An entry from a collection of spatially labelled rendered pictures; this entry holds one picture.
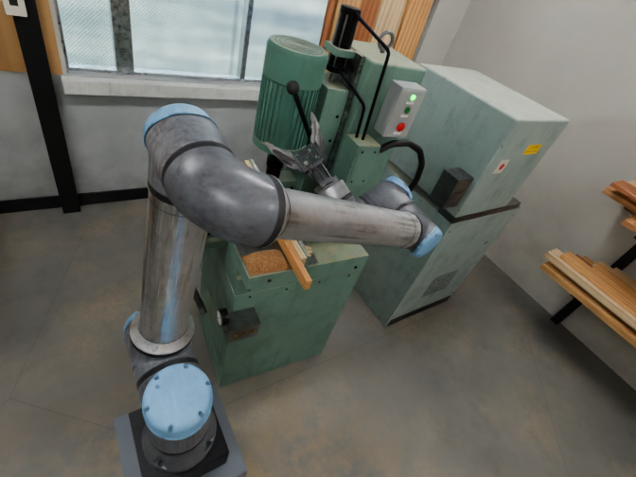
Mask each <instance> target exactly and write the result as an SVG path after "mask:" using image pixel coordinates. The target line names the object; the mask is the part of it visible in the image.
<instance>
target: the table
mask: <svg viewBox="0 0 636 477"><path fill-rule="evenodd" d="M227 245H228V247H229V250H230V252H231V255H232V257H233V259H234V261H235V263H236V265H237V268H238V272H239V274H240V276H241V279H242V281H243V284H244V286H245V288H246V290H251V289H256V288H261V287H266V286H271V285H274V284H279V283H284V282H289V281H293V280H298V278H297V276H296V274H295V272H294V271H293V269H292V266H291V264H290V262H289V261H288V260H287V258H286V256H285V254H284V252H283V251H282V249H281V247H280V245H279V243H278V241H277V240H276V241H275V242H274V243H273V244H271V245H270V246H267V247H263V248H258V247H245V246H240V245H236V244H234V243H231V242H228V241H226V240H223V239H221V238H207V239H206V241H205V245H204V249H209V248H217V247H223V246H227ZM265 250H280V251H281V253H282V255H283V257H284V258H285V259H286V261H287V263H288V265H289V267H290V268H289V269H288V270H283V271H277V272H272V273H266V274H258V275H252V276H250V275H249V273H248V270H247V268H246V266H245V263H244V261H243V259H242V256H248V255H249V254H251V253H254V252H258V251H265Z"/></svg>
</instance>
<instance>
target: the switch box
mask: <svg viewBox="0 0 636 477"><path fill-rule="evenodd" d="M426 92H427V90H426V89H424V88H423V87H422V86H420V85H419V84H417V83H416V82H410V81H403V80H394V79H392V81H391V84H390V86H389V89H388V92H387V94H386V97H385V100H384V101H383V104H382V106H381V109H380V113H379V116H378V119H377V121H376V124H375V126H374V129H375V130H376V131H377V132H378V133H379V134H381V135H382V136H383V137H406V135H407V133H408V131H409V130H410V128H411V125H412V123H413V121H414V119H415V115H416V113H417V111H418V109H419V106H420V104H421V102H422V100H423V98H424V96H425V94H426ZM412 94H415V100H410V96H411V95H412ZM407 101H413V102H414V104H406V102H407ZM407 106H410V107H411V111H410V113H408V114H405V113H404V109H405V108H406V107H407ZM401 115H408V117H401ZM399 123H404V124H405V128H404V130H403V131H402V132H401V133H400V134H393V133H394V132H397V126H398V124H399Z"/></svg>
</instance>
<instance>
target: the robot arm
mask: <svg viewBox="0 0 636 477"><path fill-rule="evenodd" d="M310 122H311V126H310V128H311V131H312V134H311V136H310V144H308V145H307V146H305V147H304V148H303V149H301V150H300V151H298V152H297V153H295V154H294V155H293V156H292V153H291V152H289V151H283V150H281V149H280V148H277V147H275V146H274V145H273V144H272V143H269V142H267V141H265V144H266V146H267V147H268V149H269V150H270V151H271V152H272V153H273V154H274V155H275V156H276V157H277V158H278V159H279V160H280V161H281V162H282V163H283V164H284V165H285V166H286V167H287V168H290V169H292V170H297V171H299V172H301V173H303V174H304V175H307V174H308V175H309V177H310V178H311V179H312V180H313V181H314V182H315V183H316V184H317V185H318V184H319V186H318V187H316V188H315V189H314V191H315V193H316V194H313V193H308V192H304V191H299V190H294V189H289V188H285V187H284V186H283V185H282V184H281V182H280V181H279V180H278V179H277V178H276V177H274V176H273V175H270V174H267V173H262V172H259V171H257V170H255V169H253V168H250V167H248V166H246V165H245V164H244V163H242V162H241V161H240V160H239V159H238V158H237V157H236V156H235V154H234V153H233V152H232V150H231V149H230V147H229V146H228V144H227V142H226V141H225V139H224V138H223V136H222V135H221V133H220V131H219V128H218V126H217V124H216V123H215V121H214V120H212V119H211V118H210V117H209V115H208V114H207V113H206V112H204V111H203V110H202V109H200V108H198V107H196V106H193V105H189V104H184V103H176V104H169V105H167V106H164V107H162V108H160V109H159V110H157V111H156V112H153V113H152V114H151V115H150V116H149V118H148V119H147V121H146V122H145V125H144V128H143V142H144V145H145V147H146V149H147V150H148V153H149V167H148V190H149V196H148V209H147V223H146V236H145V250H144V264H143V277H142V291H141V305H140V311H136V312H135V313H134V314H132V315H131V316H130V318H129V319H128V320H127V322H126V324H125V326H124V340H125V344H126V346H127V349H128V353H129V357H130V361H131V365H132V371H133V375H134V379H135V383H136V387H137V391H138V395H139V399H140V403H141V407H142V414H143V417H144V420H145V422H146V424H145V426H144V429H143V432H142V448H143V452H144V454H145V457H146V459H147V460H148V462H149V463H150V464H151V465H152V466H153V467H154V468H156V469H158V470H160V471H163V472H166V473H179V472H183V471H186V470H189V469H191V468H193V467H195V466H196V465H198V464H199V463H200V462H201V461H202V460H203V459H204V458H205V456H206V455H207V454H208V453H209V451H210V449H211V448H212V445H213V443H214V440H215V436H216V429H217V423H216V418H215V415H214V413H213V411H212V405H213V391H212V386H211V384H210V381H209V379H208V377H207V375H206V374H205V373H204V372H203V371H202V370H201V368H200V366H199V363H198V360H197V358H196V355H195V352H194V349H193V346H192V338H193V334H194V321H193V318H192V316H191V315H190V310H191V306H192V301H193V296H194V292H195V288H196V284H197V279H198V275H199V270H200V267H201V262H202V257H203V249H204V246H205V241H206V237H207V232H208V233H209V234H211V235H213V236H215V237H217V238H220V239H223V240H226V241H228V242H231V243H234V244H236V245H240V246H245V247H258V248H263V247H267V246H270V245H271V244H273V243H274V242H275V241H276V240H277V239H291V240H305V241H320V242H335V243H346V244H363V245H378V246H392V247H398V248H405V249H409V250H410V252H411V254H412V255H414V256H416V257H420V256H424V255H426V254H427V253H429V252H430V251H431V249H432V248H434V247H435V245H436V244H437V243H438V242H439V241H440V239H441V238H442V232H441V231H440V229H439V228H438V226H437V225H435V224H434V223H433V222H432V221H431V220H430V219H429V218H428V217H427V216H426V215H425V214H424V213H423V212H422V211H421V210H420V209H419V208H418V207H417V206H416V205H415V203H414V202H413V201H412V193H411V191H410V189H409V187H408V186H406V185H405V183H404V182H403V181H402V180H400V179H399V178H398V177H395V176H391V177H388V178H387V179H385V180H382V181H380V183H379V184H377V185H375V186H373V187H372V188H370V189H369V190H367V191H366V192H364V193H363V194H362V195H361V196H359V197H358V198H356V199H355V198H354V197H353V196H352V194H351V192H350V190H349V189H348V187H347V186H346V184H345V182H344V180H340V181H338V178H337V177H336V176H334V177H331V176H330V174H329V172H328V171H327V169H326V168H325V166H324V162H325V161H326V159H327V157H326V156H325V154H324V151H325V141H324V138H323V136H322V134H321V130H320V127H319V124H318V121H317V119H316V117H315V115H314V114H313V112H310ZM315 147H316V148H315ZM293 157H294V158H293ZM294 159H295V160H294Z"/></svg>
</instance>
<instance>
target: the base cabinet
mask: <svg viewBox="0 0 636 477"><path fill-rule="evenodd" d="M361 271H362V270H358V271H354V272H349V273H344V274H335V275H332V276H327V277H322V278H317V279H313V280H312V282H311V285H310V287H309V289H307V290H304V289H303V287H302V285H301V283H300V282H299V283H295V284H290V285H286V286H281V287H277V288H272V289H268V290H263V291H255V292H250V293H245V294H242V295H237V296H235V295H234V292H233V290H232V287H231V285H230V282H229V279H228V277H227V274H226V272H225V270H224V267H223V265H222V262H221V258H220V256H219V253H218V250H217V248H209V249H203V260H202V274H201V287H200V297H201V298H202V300H203V303H204V306H205V308H206V310H207V313H206V314H204V315H201V314H200V312H199V319H200V322H201V326H202V329H203V335H204V338H205V341H206V344H207V347H208V351H209V354H210V358H211V361H212V363H213V367H214V370H215V374H216V377H217V380H218V384H219V387H222V386H225V385H228V384H231V383H234V382H237V381H240V380H245V379H248V378H251V377H253V376H256V375H259V374H262V373H265V372H268V371H271V370H274V369H276V368H279V367H282V366H285V365H288V364H291V363H294V362H299V361H302V360H304V359H307V358H310V357H313V356H316V355H319V354H321V352H322V350H323V348H324V346H325V344H326V342H327V339H328V337H329V335H330V333H331V331H332V329H333V328H334V326H335V324H336V322H337V320H338V318H339V316H340V314H341V312H342V310H343V308H344V306H345V303H346V301H347V299H348V297H349V294H350V293H351V291H352V289H353V287H354V285H355V283H356V281H357V279H358V277H359V275H360V273H361ZM252 307H254V309H255V311H256V315H257V317H258V320H259V322H260V327H259V330H258V334H257V335H256V336H253V337H249V338H246V339H242V340H238V341H235V342H232V343H229V344H228V343H227V342H226V339H225V336H224V333H223V330H222V327H220V326H219V323H218V320H217V309H223V308H226V309H227V311H228V312H232V311H237V310H241V309H248V308H252Z"/></svg>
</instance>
